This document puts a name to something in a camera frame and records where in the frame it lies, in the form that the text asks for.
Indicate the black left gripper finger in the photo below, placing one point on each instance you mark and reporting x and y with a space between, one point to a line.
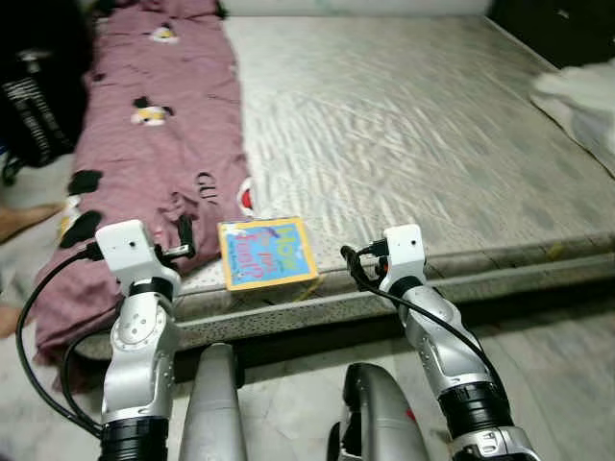
186 235

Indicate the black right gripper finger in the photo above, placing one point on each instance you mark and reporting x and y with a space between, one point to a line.
350 259

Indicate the yellow bordered blue book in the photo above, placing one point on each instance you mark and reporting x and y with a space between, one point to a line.
269 252

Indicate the white pillow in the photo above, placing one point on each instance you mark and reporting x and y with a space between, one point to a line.
581 106

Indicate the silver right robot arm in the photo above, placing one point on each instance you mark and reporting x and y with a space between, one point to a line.
452 355

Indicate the purple printed blanket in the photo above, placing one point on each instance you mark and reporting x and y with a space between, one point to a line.
163 154

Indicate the white quilted mattress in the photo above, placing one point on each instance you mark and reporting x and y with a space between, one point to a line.
404 144

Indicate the silver left robot leg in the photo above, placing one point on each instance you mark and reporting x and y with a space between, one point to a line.
213 413

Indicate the silver robot leg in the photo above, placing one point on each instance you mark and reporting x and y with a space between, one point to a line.
213 413
384 423

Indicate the silver right robot leg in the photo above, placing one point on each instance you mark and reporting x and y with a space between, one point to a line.
384 423

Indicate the black bag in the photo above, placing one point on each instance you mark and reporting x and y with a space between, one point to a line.
38 86

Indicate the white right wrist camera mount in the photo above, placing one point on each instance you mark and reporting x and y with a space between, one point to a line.
404 250

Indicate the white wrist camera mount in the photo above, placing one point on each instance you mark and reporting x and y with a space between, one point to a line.
404 250
125 245

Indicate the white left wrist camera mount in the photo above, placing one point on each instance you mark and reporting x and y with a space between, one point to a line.
125 245

